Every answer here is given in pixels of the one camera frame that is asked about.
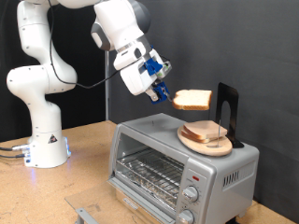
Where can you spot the silver toaster oven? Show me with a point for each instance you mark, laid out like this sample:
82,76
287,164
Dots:
202,168

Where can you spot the black metal bookend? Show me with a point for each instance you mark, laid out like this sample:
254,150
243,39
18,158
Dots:
233,99

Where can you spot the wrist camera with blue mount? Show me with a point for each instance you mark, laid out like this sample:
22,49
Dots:
152,67

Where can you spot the red oven indicator light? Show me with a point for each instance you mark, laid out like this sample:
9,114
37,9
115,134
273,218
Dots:
196,178

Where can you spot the spatula with blue grip block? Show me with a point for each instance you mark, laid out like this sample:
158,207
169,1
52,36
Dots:
162,91

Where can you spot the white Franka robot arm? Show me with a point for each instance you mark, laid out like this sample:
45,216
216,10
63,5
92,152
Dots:
37,81

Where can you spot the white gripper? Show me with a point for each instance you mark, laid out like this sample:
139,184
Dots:
135,81

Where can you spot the round wooden board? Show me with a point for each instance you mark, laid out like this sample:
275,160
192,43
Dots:
215,149

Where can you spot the glass oven door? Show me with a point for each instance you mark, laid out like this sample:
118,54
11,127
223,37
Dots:
102,202

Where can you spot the aluminium foil crumb tray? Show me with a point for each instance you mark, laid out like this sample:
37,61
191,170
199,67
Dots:
146,188

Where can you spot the thin metal pin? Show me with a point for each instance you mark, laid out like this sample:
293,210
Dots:
219,133

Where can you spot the silver oven knob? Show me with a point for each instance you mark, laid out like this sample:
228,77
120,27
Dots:
190,193
186,216

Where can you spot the vertical metal pole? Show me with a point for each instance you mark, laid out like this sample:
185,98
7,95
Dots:
107,102

